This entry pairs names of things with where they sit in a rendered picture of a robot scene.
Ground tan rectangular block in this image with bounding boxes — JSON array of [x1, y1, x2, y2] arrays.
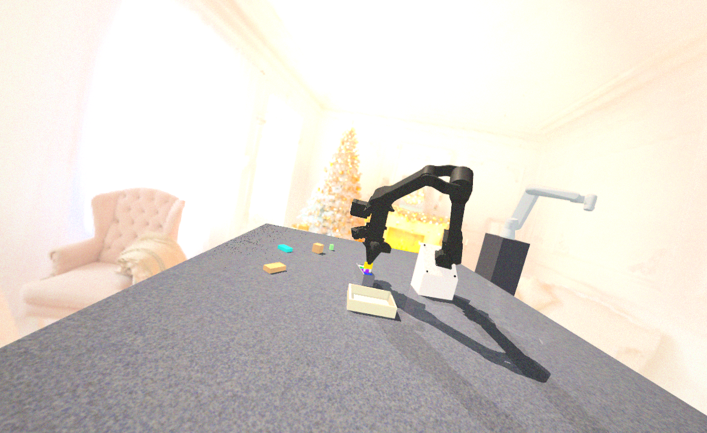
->
[[263, 262, 286, 274]]

